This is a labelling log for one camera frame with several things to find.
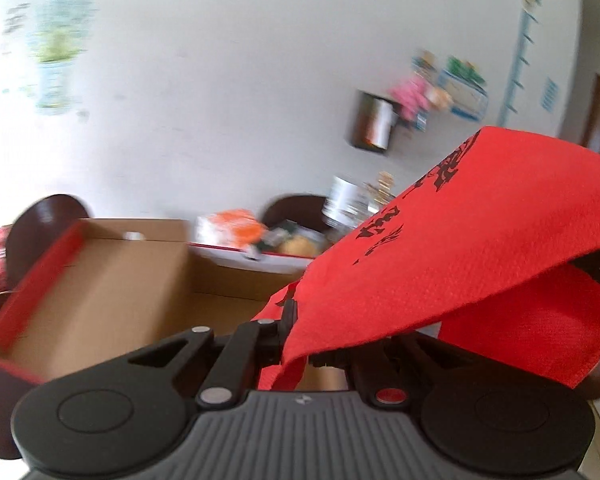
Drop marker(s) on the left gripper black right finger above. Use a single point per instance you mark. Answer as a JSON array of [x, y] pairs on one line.
[[394, 372]]

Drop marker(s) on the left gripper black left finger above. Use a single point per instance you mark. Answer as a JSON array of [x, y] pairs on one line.
[[211, 371]]

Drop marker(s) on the red non-woven shopping bag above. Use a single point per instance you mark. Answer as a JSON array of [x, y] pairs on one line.
[[484, 245]]

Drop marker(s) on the red cardboard storage box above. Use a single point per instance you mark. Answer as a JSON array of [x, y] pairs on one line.
[[110, 286]]

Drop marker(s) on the dark brown wooden chair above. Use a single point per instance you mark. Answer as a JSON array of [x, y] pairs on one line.
[[306, 210]]

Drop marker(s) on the pink hanging doll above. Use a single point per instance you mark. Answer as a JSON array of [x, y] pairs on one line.
[[411, 95]]

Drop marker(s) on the blue height chart sticker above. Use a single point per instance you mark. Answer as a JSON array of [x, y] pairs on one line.
[[514, 84]]

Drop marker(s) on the brown wall-mounted holder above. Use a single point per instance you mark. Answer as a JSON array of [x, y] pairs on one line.
[[374, 120]]

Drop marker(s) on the wall flower poster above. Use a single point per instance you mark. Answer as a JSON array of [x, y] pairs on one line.
[[59, 35]]

